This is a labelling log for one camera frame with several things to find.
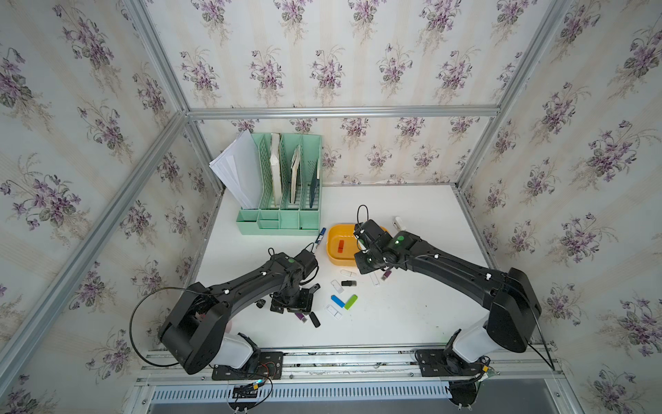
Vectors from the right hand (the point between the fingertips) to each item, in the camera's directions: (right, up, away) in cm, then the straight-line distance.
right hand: (363, 263), depth 82 cm
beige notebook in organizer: (-25, +35, +17) cm, 46 cm away
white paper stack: (-46, +34, +13) cm, 58 cm away
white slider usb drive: (-10, -16, +1) cm, 19 cm away
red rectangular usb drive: (-7, +3, +16) cm, 18 cm away
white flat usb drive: (+5, -8, +8) cm, 12 cm away
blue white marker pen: (-15, +7, +19) cm, 25 cm away
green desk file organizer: (-27, +31, +19) cm, 45 cm away
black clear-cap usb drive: (-4, -9, +8) cm, 12 cm away
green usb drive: (-4, -14, +3) cm, 15 cm away
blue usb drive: (-7, -14, +3) cm, 16 cm away
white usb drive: (-8, -9, +6) cm, 14 cm away
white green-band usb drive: (-4, -5, +8) cm, 10 cm away
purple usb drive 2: (-20, -17, -1) cm, 26 cm away
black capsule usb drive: (-16, -18, 0) cm, 24 cm away
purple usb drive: (+10, -6, +9) cm, 14 cm away
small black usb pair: (-34, -14, +2) cm, 37 cm away
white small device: (+17, +11, +21) cm, 30 cm away
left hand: (-20, -16, -2) cm, 25 cm away
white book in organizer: (-31, +34, +11) cm, 47 cm away
